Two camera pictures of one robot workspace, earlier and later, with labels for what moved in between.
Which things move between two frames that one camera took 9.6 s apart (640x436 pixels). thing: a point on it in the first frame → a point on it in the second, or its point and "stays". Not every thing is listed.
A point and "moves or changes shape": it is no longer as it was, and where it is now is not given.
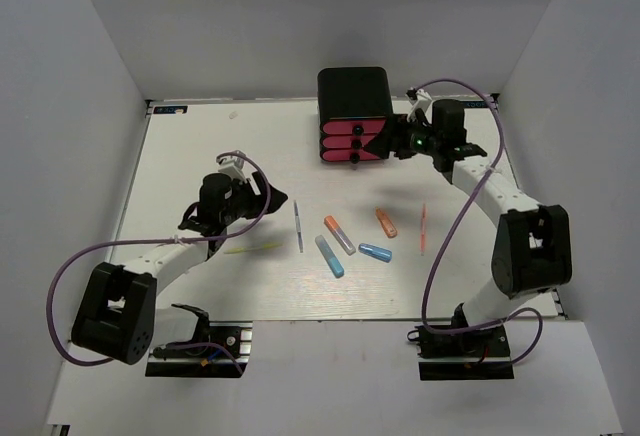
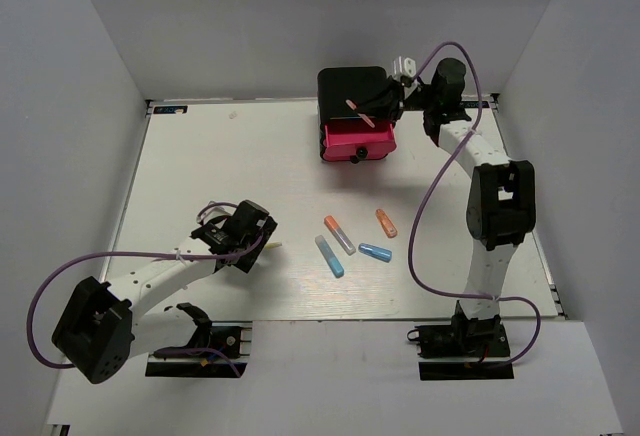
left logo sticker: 170,110 stays
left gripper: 258,201 → 249,259
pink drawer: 353,155 stays
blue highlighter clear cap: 329,256 stays
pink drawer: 352,127 moves or changes shape
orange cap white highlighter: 339,235 stays
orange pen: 423,231 → 354,106
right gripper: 394,131 → 389,102
